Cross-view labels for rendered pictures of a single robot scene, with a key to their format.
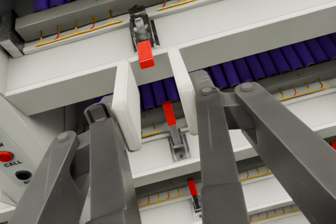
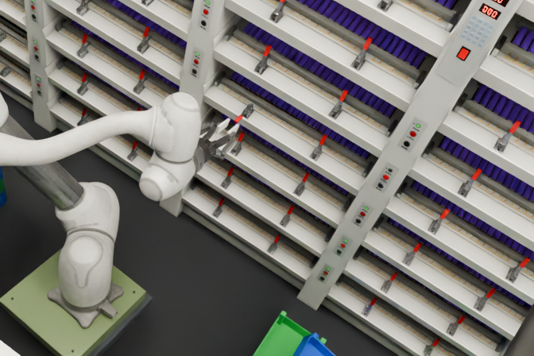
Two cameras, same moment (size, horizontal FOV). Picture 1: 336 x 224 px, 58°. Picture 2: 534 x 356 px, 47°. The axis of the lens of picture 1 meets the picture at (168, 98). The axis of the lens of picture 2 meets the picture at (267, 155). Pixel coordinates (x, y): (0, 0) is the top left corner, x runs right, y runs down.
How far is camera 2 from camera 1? 1.72 m
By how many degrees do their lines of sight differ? 11
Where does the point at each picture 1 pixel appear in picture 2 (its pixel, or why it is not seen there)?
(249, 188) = (251, 196)
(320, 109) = (288, 183)
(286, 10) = (282, 139)
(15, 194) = not seen: hidden behind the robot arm
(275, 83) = (284, 161)
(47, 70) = (218, 97)
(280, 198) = (257, 210)
